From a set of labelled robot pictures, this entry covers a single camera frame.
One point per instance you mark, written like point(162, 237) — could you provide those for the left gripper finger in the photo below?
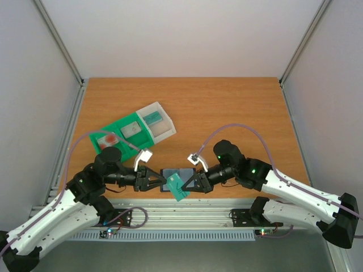
point(152, 184)
point(154, 177)

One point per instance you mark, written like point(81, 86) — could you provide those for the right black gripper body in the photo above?
point(205, 181)

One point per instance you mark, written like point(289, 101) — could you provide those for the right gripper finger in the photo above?
point(195, 179)
point(192, 188)

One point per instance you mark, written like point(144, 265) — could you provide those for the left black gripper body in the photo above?
point(139, 183)

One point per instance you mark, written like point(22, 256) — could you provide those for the blue card holder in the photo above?
point(175, 177)

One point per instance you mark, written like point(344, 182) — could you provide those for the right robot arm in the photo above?
point(333, 216)

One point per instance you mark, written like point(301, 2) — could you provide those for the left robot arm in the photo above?
point(80, 205)

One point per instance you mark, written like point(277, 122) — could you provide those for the grey floral card stack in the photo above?
point(131, 129)

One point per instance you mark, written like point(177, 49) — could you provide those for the red dotted card stack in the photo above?
point(108, 140)

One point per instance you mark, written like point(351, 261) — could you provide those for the teal VIP card stack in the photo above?
point(153, 118)

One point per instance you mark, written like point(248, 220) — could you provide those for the green plastic bin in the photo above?
point(141, 140)

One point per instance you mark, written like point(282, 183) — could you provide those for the white plastic bin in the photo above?
point(161, 130)

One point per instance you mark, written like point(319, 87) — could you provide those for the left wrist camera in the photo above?
point(144, 155)

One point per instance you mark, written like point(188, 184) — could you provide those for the aluminium frame rail front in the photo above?
point(208, 214)

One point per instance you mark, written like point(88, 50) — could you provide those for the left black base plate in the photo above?
point(124, 220)

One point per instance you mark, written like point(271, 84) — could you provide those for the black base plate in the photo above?
point(124, 220)
point(242, 218)

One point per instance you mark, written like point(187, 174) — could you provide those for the grey slotted cable duct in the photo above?
point(138, 235)

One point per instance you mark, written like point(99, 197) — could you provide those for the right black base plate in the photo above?
point(242, 218)

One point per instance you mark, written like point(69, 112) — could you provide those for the left frame post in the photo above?
point(57, 39)

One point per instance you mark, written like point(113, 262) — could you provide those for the frame post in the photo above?
point(57, 39)
point(307, 36)

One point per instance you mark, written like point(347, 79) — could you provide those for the right frame post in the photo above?
point(307, 36)

